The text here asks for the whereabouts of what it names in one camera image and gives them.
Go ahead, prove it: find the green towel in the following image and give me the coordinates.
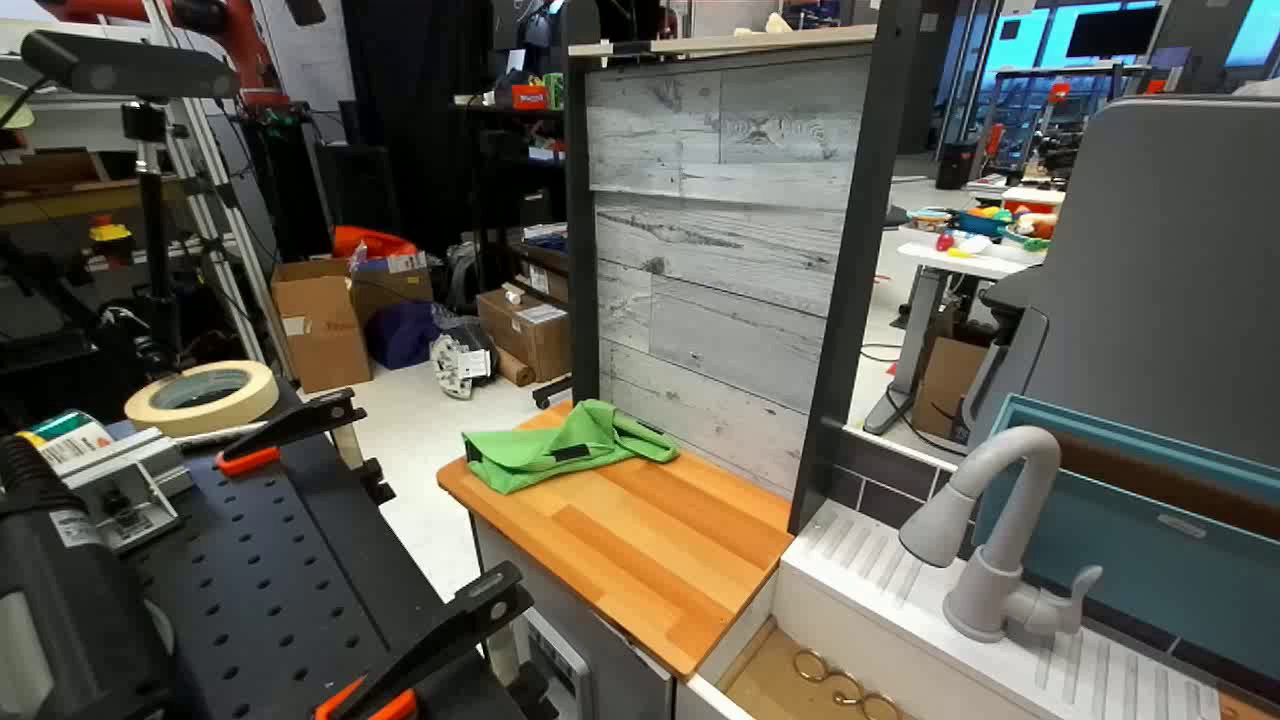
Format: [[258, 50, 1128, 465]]
[[461, 397, 679, 500]]

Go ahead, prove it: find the low cardboard box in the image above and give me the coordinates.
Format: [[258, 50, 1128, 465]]
[[472, 281, 578, 391]]

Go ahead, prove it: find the whitewashed wood back panel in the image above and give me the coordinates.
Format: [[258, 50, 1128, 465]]
[[579, 50, 875, 500]]

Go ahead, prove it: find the wooden countertop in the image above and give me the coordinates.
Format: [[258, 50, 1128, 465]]
[[436, 402, 798, 681]]

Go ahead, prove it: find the white round appliance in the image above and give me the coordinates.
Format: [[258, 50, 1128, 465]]
[[427, 326, 496, 400]]

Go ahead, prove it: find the blue bag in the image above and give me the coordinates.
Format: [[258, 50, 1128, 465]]
[[365, 297, 446, 372]]

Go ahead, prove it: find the orange cloth item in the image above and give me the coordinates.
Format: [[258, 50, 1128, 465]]
[[332, 219, 423, 265]]

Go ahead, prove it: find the grey cabinet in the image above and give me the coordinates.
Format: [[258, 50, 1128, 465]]
[[472, 514, 676, 720]]

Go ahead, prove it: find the white sink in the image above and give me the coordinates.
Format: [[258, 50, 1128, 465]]
[[676, 494, 1233, 720]]

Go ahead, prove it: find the cardboard box under table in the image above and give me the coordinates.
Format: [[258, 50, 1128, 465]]
[[908, 331, 991, 441]]

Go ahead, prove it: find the tall cardboard box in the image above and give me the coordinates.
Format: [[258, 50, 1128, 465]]
[[269, 257, 375, 397]]

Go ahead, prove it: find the black clamp with orange tip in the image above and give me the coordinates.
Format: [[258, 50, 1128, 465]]
[[311, 559, 537, 720], [211, 388, 371, 480]]

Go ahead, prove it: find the white background table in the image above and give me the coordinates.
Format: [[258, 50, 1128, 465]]
[[859, 232, 1053, 434]]

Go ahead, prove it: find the masking tape roll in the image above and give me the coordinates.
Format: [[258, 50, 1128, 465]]
[[119, 354, 283, 434]]

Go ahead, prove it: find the grey faucet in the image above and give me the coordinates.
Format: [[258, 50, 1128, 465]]
[[898, 424, 1109, 651]]

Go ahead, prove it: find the black perforated board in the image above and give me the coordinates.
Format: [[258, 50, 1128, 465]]
[[124, 433, 534, 720]]

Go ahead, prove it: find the large grey panel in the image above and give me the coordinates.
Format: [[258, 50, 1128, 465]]
[[1015, 91, 1280, 470]]

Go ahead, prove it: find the teal panel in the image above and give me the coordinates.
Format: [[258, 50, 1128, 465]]
[[973, 391, 1280, 683]]

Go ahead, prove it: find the white device with green label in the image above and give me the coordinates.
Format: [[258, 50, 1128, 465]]
[[14, 409, 185, 551]]

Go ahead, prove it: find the black bulky device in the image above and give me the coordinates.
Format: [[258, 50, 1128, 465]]
[[0, 433, 177, 720]]

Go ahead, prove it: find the black frame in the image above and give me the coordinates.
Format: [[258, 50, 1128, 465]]
[[560, 0, 965, 535]]

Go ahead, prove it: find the black camera on stand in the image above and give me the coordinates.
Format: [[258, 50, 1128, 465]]
[[15, 27, 245, 103]]

